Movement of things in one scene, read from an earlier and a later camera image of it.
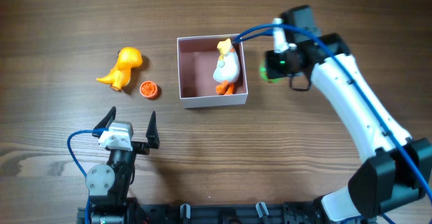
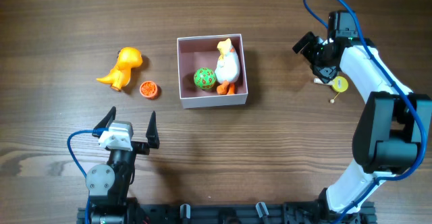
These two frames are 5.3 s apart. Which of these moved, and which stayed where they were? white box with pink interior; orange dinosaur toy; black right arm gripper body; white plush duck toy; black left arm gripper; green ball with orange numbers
Moved: green ball with orange numbers; black right arm gripper body
Stayed: white plush duck toy; black left arm gripper; white box with pink interior; orange dinosaur toy
